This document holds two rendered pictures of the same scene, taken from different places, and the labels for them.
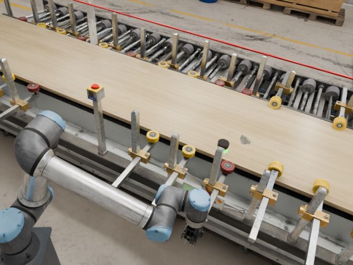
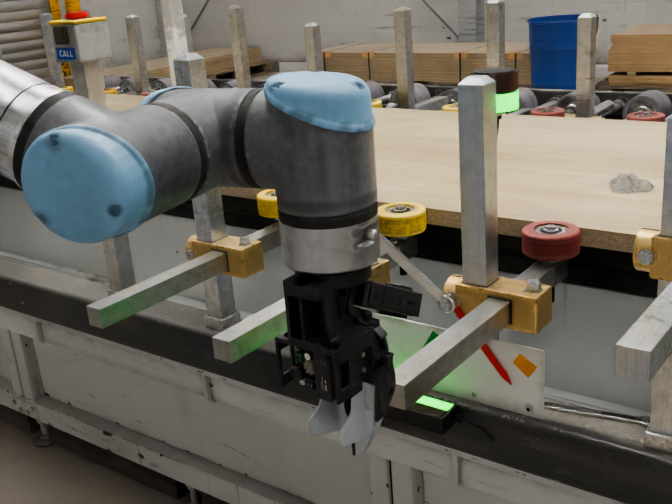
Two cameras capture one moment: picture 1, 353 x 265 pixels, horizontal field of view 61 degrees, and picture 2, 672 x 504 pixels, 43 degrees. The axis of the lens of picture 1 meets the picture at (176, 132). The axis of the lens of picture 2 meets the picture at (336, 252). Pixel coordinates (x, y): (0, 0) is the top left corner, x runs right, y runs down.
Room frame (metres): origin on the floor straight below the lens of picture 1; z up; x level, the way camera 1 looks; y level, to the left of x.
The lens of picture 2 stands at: (0.03, -0.32, 1.29)
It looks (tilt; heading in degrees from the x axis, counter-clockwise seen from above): 19 degrees down; 15
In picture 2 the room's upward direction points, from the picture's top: 5 degrees counter-clockwise
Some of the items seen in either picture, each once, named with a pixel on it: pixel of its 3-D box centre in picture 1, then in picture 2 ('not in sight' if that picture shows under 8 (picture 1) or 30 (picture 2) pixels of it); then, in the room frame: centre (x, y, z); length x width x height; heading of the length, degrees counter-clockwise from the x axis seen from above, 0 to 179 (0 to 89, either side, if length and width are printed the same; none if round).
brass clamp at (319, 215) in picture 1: (312, 215); not in sight; (0.88, -0.71, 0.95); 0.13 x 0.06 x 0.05; 67
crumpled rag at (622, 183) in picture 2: (245, 139); (631, 179); (1.43, -0.44, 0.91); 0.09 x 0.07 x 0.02; 4
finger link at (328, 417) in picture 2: not in sight; (330, 418); (0.73, -0.11, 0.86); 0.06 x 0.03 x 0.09; 157
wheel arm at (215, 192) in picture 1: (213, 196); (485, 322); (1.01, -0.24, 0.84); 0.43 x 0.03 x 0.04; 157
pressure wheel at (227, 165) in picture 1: (226, 171); (550, 264); (1.19, -0.32, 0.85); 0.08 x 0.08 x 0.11
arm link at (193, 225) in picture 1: (196, 217); (333, 240); (0.73, -0.12, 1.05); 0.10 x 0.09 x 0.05; 67
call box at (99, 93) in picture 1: (95, 92); (81, 41); (1.38, 0.47, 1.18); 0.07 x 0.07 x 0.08; 67
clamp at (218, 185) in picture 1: (215, 186); (497, 299); (1.07, -0.25, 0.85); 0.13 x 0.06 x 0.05; 67
